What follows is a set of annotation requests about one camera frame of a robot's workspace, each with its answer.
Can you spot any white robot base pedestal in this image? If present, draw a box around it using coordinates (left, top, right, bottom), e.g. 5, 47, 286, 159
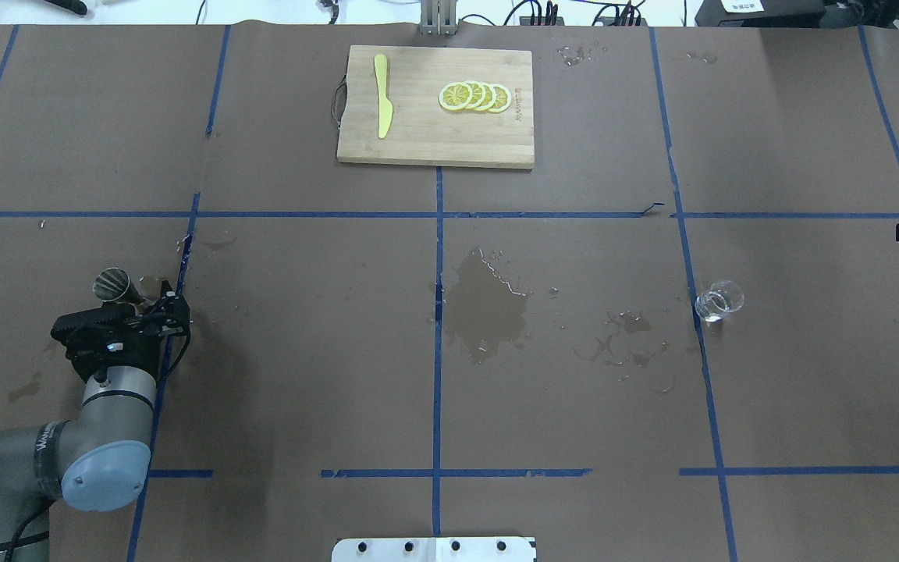
331, 536, 538, 561

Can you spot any yellow plastic knife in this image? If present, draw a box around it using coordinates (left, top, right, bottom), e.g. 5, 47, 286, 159
372, 53, 395, 140

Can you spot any black box with label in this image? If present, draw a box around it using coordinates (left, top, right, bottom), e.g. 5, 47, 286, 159
695, 1, 826, 28

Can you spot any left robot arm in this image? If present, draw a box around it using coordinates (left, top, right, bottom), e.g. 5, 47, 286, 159
0, 290, 190, 561

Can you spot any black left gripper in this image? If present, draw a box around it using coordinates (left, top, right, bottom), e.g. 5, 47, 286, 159
50, 295, 190, 383

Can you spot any aluminium frame post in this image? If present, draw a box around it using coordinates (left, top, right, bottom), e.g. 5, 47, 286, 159
418, 0, 459, 36

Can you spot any bamboo cutting board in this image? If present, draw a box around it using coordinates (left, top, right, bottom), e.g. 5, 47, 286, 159
336, 45, 535, 169

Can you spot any clear glass cup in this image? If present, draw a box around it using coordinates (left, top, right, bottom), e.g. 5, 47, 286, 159
695, 279, 745, 323

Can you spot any steel measuring jigger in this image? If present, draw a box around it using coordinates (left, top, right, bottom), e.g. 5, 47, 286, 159
91, 267, 146, 307

